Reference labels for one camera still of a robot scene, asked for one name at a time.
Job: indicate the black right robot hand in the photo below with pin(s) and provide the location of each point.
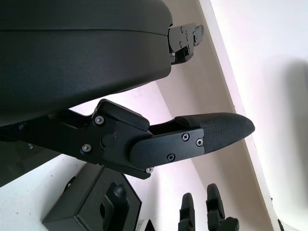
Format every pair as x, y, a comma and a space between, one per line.
214, 204

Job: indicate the black camera box base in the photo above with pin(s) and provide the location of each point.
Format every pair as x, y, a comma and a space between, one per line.
91, 192

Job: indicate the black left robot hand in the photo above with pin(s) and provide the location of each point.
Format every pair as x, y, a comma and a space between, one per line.
72, 60

